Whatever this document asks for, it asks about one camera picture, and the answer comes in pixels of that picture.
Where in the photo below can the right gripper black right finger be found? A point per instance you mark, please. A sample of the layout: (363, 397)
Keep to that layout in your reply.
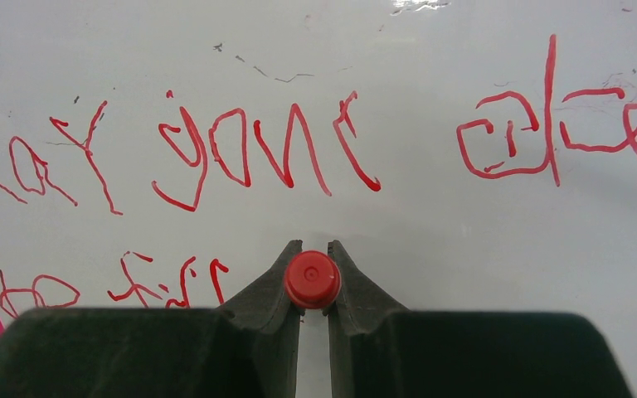
(380, 348)

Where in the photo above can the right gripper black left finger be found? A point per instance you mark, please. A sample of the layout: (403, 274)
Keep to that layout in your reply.
(246, 347)

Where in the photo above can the pink framed whiteboard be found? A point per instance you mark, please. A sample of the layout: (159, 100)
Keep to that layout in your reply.
(468, 154)

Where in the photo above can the red capped whiteboard marker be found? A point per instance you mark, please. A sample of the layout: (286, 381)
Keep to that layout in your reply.
(312, 280)

